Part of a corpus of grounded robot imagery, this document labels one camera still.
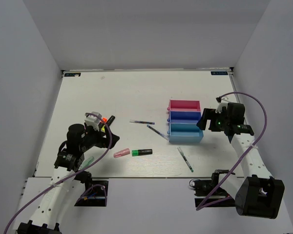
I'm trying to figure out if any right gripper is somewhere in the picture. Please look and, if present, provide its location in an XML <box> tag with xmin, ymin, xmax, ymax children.
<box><xmin>197</xmin><ymin>108</ymin><xmax>230</xmax><ymax>132</ymax></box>

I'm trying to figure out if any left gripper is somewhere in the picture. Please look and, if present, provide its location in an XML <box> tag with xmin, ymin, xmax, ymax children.
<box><xmin>80</xmin><ymin>123</ymin><xmax>120</xmax><ymax>152</ymax></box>

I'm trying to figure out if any purple gel pen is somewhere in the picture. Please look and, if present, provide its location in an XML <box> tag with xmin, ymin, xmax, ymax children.
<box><xmin>129</xmin><ymin>120</ymin><xmax>155</xmax><ymax>125</ymax></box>

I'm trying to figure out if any green transparent pen cap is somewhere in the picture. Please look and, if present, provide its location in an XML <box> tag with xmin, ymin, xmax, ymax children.
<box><xmin>79</xmin><ymin>156</ymin><xmax>95</xmax><ymax>170</ymax></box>

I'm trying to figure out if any green highlighter black body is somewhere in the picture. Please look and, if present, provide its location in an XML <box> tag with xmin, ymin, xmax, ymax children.
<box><xmin>131</xmin><ymin>149</ymin><xmax>153</xmax><ymax>156</ymax></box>

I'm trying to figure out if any blue gel pen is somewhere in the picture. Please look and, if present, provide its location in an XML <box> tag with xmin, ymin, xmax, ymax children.
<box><xmin>147</xmin><ymin>125</ymin><xmax>169</xmax><ymax>141</ymax></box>

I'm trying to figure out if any green gel pen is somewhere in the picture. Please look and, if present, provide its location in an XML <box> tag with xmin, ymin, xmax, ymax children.
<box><xmin>177</xmin><ymin>147</ymin><xmax>194</xmax><ymax>173</ymax></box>

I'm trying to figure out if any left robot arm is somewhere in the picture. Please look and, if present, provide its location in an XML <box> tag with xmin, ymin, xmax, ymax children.
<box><xmin>17</xmin><ymin>124</ymin><xmax>120</xmax><ymax>234</ymax></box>

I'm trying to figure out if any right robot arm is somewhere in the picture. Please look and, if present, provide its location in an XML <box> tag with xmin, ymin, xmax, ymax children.
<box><xmin>192</xmin><ymin>102</ymin><xmax>285</xmax><ymax>219</ymax></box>

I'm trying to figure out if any dark blue container bin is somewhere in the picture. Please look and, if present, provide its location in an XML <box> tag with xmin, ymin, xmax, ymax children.
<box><xmin>167</xmin><ymin>111</ymin><xmax>201</xmax><ymax>123</ymax></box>

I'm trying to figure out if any light blue container bin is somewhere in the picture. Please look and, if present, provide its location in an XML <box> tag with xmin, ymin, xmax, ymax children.
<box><xmin>167</xmin><ymin>122</ymin><xmax>204</xmax><ymax>144</ymax></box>

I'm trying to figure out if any pink container bin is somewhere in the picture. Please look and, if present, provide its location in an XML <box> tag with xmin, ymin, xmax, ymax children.
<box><xmin>167</xmin><ymin>99</ymin><xmax>201</xmax><ymax>112</ymax></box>

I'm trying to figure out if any right corner label sticker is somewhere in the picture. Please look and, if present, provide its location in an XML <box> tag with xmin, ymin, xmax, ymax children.
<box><xmin>210</xmin><ymin>71</ymin><xmax>228</xmax><ymax>76</ymax></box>

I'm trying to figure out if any corner label sticker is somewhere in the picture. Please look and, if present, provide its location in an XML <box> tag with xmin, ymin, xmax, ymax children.
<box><xmin>64</xmin><ymin>73</ymin><xmax>81</xmax><ymax>77</ymax></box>
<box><xmin>210</xmin><ymin>71</ymin><xmax>228</xmax><ymax>76</ymax></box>

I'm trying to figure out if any left corner label sticker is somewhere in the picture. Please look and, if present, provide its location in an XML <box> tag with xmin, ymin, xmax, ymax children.
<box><xmin>64</xmin><ymin>73</ymin><xmax>81</xmax><ymax>77</ymax></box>

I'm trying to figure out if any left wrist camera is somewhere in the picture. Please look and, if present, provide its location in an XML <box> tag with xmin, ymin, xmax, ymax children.
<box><xmin>84</xmin><ymin>112</ymin><xmax>102</xmax><ymax>131</ymax></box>

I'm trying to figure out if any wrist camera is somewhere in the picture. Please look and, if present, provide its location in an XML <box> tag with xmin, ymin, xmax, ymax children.
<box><xmin>215</xmin><ymin>96</ymin><xmax>230</xmax><ymax>113</ymax></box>
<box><xmin>84</xmin><ymin>112</ymin><xmax>102</xmax><ymax>131</ymax></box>

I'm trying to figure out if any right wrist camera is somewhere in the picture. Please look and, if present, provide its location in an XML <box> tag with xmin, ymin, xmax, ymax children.
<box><xmin>215</xmin><ymin>96</ymin><xmax>230</xmax><ymax>113</ymax></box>

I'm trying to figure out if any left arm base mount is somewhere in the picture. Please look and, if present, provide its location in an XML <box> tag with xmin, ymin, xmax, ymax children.
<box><xmin>74</xmin><ymin>172</ymin><xmax>109</xmax><ymax>207</ymax></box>

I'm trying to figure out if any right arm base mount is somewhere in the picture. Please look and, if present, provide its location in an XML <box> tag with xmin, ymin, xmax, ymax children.
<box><xmin>189</xmin><ymin>169</ymin><xmax>236</xmax><ymax>208</ymax></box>

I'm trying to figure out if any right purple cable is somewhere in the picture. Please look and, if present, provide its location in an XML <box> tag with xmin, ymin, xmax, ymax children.
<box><xmin>196</xmin><ymin>92</ymin><xmax>268</xmax><ymax>212</ymax></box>

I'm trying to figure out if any purple cable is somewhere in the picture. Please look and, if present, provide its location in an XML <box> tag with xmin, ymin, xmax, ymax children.
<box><xmin>196</xmin><ymin>92</ymin><xmax>268</xmax><ymax>212</ymax></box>
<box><xmin>3</xmin><ymin>112</ymin><xmax>113</xmax><ymax>232</ymax></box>

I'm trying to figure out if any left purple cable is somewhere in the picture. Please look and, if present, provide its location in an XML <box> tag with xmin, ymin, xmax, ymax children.
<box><xmin>3</xmin><ymin>112</ymin><xmax>113</xmax><ymax>232</ymax></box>

